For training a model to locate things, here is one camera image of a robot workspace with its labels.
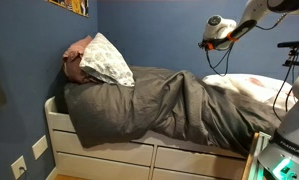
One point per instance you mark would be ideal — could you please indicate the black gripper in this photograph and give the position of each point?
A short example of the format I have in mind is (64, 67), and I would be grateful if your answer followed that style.
(203, 44)

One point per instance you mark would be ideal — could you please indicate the grey blanket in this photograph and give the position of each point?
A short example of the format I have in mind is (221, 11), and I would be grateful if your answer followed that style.
(122, 110)

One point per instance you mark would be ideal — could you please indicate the white fluffy duvet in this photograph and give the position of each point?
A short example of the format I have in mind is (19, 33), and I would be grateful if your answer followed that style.
(255, 88)

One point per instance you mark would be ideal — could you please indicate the white patterned pillow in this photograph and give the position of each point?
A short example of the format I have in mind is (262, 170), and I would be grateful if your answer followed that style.
(105, 63)

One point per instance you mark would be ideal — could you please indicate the wooden board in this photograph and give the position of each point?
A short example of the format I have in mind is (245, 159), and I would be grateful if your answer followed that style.
(249, 160)

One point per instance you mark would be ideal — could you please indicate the mauve pink pillow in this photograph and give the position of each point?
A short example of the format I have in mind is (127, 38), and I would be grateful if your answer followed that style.
(74, 63)

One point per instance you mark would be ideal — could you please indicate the basketball players poster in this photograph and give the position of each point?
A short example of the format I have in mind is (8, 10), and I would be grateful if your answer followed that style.
(75, 6)

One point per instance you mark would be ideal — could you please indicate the dark sheeted mattress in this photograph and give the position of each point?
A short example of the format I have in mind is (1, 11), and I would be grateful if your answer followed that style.
(60, 105)

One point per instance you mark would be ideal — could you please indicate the white baseboard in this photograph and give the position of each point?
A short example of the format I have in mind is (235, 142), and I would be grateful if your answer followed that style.
(51, 174)

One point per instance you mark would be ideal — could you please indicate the black camera on stand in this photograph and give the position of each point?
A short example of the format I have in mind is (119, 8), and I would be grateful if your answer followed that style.
(289, 43)

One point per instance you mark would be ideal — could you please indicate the white metal frame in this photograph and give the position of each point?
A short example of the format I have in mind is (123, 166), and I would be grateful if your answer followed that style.
(263, 143)

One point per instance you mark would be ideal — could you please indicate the white bed frame with drawers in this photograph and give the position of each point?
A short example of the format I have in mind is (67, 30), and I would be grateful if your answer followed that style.
(105, 153)

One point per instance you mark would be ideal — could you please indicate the white blank wall plate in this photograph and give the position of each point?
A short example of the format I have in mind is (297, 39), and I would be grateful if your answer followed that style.
(39, 147)

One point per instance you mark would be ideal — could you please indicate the white wall outlet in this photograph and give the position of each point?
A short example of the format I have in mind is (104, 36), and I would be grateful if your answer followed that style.
(18, 166)

